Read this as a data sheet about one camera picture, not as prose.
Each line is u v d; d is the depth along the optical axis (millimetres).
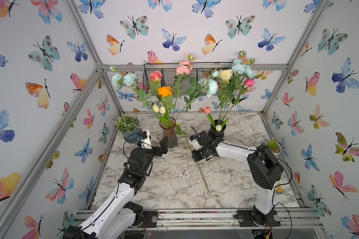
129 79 709
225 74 774
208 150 685
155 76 816
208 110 809
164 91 802
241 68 787
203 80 686
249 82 771
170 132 913
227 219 755
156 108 822
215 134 932
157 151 682
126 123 917
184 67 771
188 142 932
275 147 890
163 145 694
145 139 642
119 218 571
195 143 859
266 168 494
